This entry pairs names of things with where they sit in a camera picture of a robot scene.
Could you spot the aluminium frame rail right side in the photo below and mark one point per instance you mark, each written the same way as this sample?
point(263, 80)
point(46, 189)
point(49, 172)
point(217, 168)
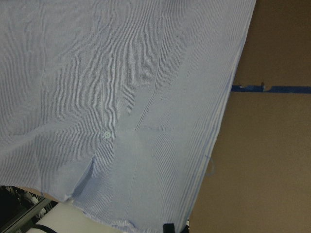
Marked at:
point(21, 219)

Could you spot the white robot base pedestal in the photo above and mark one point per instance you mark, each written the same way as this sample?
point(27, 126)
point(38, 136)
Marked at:
point(65, 218)

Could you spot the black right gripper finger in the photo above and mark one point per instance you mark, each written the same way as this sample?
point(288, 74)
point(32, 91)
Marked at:
point(168, 228)

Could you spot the blue striped button-up shirt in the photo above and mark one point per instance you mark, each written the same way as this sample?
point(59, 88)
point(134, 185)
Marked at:
point(116, 105)

